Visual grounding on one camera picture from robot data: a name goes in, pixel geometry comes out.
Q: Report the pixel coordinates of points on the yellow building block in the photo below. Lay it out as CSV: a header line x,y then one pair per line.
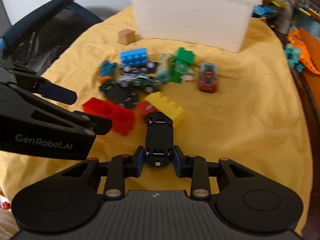
x,y
165,105

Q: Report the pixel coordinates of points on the green toy race car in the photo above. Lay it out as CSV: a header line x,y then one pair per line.
x,y
140,82

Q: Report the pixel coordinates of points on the clear plastic toy box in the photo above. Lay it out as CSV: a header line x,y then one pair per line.
x,y
306,5

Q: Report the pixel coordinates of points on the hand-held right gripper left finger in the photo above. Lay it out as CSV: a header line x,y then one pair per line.
x,y
140,162

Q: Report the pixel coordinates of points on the wooden cube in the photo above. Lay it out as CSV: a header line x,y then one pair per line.
x,y
126,37

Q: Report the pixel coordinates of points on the yellow cloth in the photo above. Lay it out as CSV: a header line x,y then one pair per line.
x,y
237,130

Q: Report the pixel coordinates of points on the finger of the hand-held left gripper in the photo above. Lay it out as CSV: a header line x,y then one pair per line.
x,y
57,92
97,125

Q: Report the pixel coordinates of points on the orange toy dinosaur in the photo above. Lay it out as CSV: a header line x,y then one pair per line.
x,y
303,50

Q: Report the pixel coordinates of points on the red toy car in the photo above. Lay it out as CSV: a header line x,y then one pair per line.
x,y
208,78

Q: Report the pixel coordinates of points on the white plastic storage bin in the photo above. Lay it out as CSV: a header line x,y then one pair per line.
x,y
190,17

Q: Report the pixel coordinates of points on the green toy sleigh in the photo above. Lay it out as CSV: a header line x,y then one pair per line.
x,y
181,62

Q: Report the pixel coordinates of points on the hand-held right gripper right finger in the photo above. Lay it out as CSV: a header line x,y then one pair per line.
x,y
178,164

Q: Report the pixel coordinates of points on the dark toy car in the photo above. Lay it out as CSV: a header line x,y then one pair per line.
x,y
150,66

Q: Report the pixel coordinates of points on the black round toy disc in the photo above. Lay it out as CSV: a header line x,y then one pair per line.
x,y
117,95

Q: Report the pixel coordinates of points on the teal and orange toy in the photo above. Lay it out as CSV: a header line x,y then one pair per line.
x,y
107,70

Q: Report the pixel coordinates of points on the teal toy cylinder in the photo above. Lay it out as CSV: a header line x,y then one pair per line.
x,y
163,67

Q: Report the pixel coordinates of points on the small red toy piece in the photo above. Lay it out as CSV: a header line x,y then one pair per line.
x,y
145,108

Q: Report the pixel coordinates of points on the blue building block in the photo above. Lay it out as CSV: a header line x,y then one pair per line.
x,y
132,57

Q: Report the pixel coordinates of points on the red building block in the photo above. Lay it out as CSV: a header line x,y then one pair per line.
x,y
112,112

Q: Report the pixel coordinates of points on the black toy car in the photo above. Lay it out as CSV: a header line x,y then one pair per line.
x,y
160,135

